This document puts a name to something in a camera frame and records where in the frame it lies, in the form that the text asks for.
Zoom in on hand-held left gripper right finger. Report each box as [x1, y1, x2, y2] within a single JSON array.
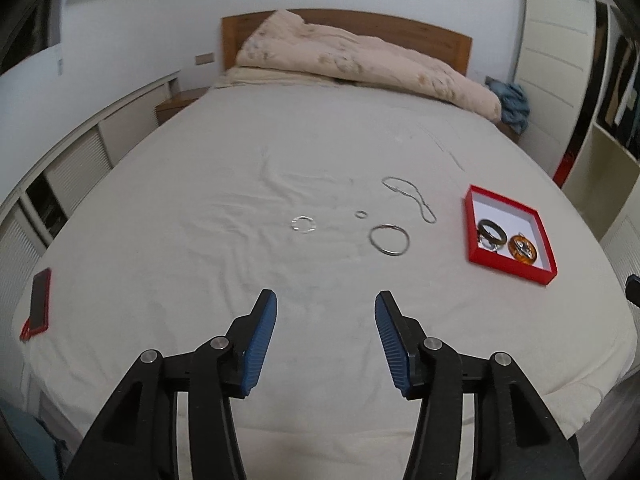
[[374, 290, 587, 480]]

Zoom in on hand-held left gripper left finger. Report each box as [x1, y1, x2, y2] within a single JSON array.
[[72, 288, 278, 480]]

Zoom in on amber bangle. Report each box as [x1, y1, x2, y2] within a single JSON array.
[[507, 232, 540, 266]]

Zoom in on red cardboard box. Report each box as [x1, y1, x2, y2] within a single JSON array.
[[462, 184, 559, 287]]

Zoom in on dark brown bangle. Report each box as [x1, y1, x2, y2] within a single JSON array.
[[477, 218, 506, 249]]

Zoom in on white louvred panel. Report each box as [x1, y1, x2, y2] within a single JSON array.
[[599, 214, 640, 282]]

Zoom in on silver bangle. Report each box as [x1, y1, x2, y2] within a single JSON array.
[[369, 223, 410, 258]]

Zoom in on white open shelf unit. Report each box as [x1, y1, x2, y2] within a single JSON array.
[[559, 0, 640, 242]]

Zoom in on wooden nightstand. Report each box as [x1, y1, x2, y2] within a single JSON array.
[[155, 87, 211, 127], [499, 120, 524, 147]]

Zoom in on blue clothes pile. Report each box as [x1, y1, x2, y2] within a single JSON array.
[[483, 76, 531, 135]]

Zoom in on phone in red case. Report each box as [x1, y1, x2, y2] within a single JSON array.
[[19, 267, 53, 343]]

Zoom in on white wardrobe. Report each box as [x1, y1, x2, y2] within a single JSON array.
[[514, 0, 602, 182]]

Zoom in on blue grey cloth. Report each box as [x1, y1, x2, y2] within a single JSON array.
[[0, 404, 68, 480]]

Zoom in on white low louvred cabinet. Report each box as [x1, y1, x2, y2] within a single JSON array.
[[0, 69, 182, 283]]

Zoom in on beige pillow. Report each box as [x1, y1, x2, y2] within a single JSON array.
[[214, 66, 342, 91]]

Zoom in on beige floral quilt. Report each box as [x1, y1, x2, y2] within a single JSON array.
[[234, 9, 503, 122]]

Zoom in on wooden headboard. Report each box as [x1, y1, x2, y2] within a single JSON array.
[[221, 8, 474, 79]]

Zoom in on silver chain necklace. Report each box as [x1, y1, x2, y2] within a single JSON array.
[[381, 176, 438, 225]]

